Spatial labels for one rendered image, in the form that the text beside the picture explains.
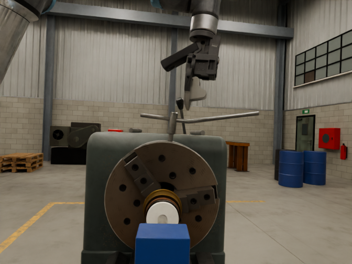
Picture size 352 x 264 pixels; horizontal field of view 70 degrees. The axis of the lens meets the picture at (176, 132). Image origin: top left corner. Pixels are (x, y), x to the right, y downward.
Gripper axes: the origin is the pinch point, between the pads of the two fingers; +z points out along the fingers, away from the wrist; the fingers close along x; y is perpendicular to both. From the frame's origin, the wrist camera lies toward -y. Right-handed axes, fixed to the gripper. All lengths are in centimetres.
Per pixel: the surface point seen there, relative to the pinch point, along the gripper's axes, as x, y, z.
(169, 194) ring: -12.3, 1.0, 22.4
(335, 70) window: 861, 360, -277
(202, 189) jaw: -3.1, 8.0, 21.8
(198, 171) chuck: -0.6, 6.1, 17.6
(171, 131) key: 0.6, -3.3, 7.8
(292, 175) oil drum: 599, 196, 73
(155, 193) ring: -12.2, -2.4, 22.8
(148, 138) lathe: 13.0, -13.3, 10.9
